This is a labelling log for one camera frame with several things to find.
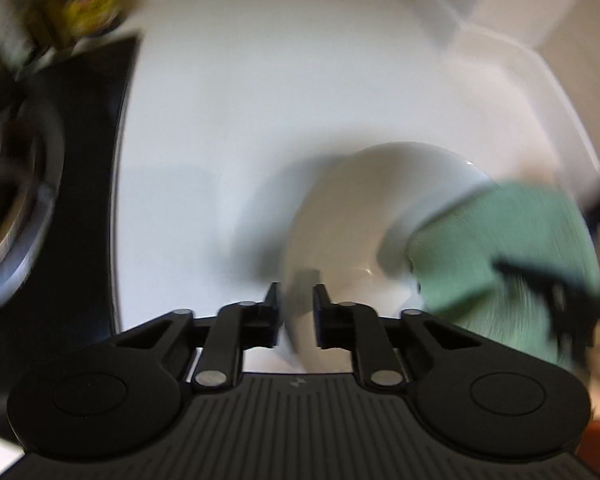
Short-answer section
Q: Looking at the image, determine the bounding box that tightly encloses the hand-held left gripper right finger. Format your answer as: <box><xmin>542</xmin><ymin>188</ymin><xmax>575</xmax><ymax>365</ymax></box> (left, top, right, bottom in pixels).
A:
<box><xmin>312</xmin><ymin>284</ymin><xmax>483</xmax><ymax>391</ymax></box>

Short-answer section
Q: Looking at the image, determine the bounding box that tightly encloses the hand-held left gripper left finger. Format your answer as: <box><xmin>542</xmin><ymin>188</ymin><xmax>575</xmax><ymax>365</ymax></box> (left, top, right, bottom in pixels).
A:
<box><xmin>107</xmin><ymin>282</ymin><xmax>283</xmax><ymax>393</ymax></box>

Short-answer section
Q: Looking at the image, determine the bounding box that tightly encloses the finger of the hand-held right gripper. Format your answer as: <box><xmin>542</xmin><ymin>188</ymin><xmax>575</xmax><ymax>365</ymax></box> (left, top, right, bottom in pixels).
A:
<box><xmin>494</xmin><ymin>256</ymin><xmax>600</xmax><ymax>362</ymax></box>

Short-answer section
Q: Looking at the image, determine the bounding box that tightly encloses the green towel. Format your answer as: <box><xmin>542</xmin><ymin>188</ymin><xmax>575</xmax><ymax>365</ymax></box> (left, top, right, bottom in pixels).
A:
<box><xmin>406</xmin><ymin>180</ymin><xmax>600</xmax><ymax>367</ymax></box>

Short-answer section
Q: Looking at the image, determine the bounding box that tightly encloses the white bowl grey swirl pattern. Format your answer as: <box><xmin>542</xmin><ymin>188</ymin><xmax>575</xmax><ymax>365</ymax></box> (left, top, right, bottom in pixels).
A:
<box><xmin>279</xmin><ymin>141</ymin><xmax>502</xmax><ymax>376</ymax></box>

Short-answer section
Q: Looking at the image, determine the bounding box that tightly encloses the black glass gas stove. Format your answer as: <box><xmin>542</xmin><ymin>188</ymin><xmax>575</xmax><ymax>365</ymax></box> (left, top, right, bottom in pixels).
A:
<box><xmin>0</xmin><ymin>35</ymin><xmax>142</xmax><ymax>443</ymax></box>

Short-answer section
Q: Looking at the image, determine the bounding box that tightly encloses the metal gas burner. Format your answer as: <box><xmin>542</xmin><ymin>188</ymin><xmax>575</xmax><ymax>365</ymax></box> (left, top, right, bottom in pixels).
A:
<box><xmin>0</xmin><ymin>94</ymin><xmax>67</xmax><ymax>312</ymax></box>

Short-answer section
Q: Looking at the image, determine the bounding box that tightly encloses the yellow label sauce jar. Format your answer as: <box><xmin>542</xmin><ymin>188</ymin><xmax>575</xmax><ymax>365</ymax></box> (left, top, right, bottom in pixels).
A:
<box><xmin>52</xmin><ymin>0</ymin><xmax>126</xmax><ymax>45</ymax></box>

